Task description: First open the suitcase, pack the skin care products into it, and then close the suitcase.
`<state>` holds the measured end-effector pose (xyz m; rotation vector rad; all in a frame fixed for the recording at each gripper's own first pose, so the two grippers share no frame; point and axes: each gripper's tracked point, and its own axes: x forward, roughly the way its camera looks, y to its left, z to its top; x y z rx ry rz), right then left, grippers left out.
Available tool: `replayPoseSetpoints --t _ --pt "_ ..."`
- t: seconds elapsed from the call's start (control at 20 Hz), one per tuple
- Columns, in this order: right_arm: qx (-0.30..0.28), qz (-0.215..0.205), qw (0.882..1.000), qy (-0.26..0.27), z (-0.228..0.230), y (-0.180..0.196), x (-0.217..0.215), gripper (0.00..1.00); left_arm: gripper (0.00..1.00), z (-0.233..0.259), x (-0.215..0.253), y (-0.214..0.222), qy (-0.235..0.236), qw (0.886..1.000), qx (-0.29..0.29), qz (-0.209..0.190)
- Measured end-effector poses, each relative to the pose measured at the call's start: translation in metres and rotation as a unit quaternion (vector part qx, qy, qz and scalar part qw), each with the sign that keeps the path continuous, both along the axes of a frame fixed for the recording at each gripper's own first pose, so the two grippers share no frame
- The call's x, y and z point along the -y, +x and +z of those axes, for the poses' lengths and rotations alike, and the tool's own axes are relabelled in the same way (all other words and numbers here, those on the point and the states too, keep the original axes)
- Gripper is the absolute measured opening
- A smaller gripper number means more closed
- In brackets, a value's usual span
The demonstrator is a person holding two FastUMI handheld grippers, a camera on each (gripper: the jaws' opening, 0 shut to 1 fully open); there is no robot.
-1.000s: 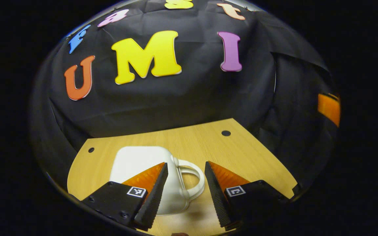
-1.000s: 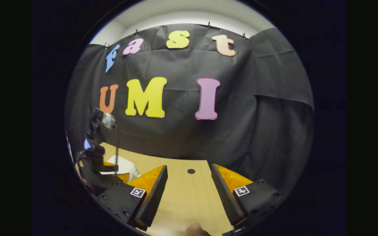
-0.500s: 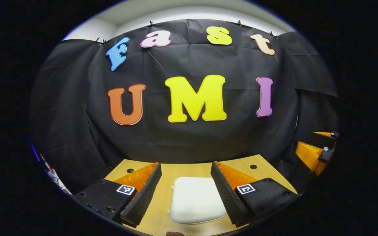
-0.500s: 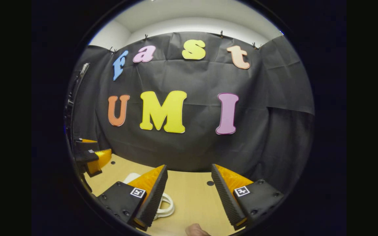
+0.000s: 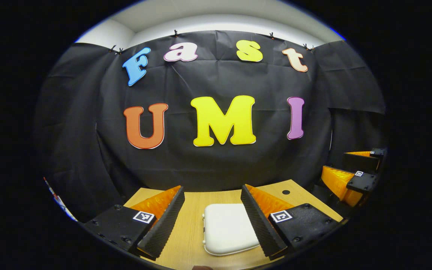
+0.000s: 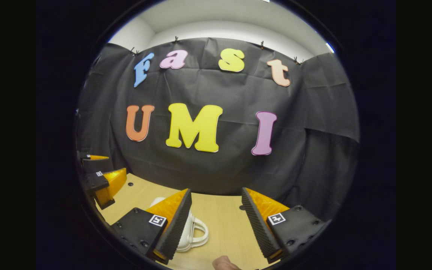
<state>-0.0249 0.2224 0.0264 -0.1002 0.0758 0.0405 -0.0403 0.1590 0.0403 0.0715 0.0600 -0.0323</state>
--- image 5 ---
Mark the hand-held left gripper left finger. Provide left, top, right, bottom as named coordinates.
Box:
left=83, top=185, right=186, bottom=261

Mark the colourful printed banner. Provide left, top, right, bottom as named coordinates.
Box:
left=43, top=177, right=78, bottom=222

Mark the white suitcase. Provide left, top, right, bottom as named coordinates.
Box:
left=202, top=203, right=260, bottom=256

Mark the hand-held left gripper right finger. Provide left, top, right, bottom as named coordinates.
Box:
left=240, top=184, right=345, bottom=260

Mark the black backdrop cloth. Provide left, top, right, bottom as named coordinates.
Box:
left=34, top=30, right=387, bottom=222

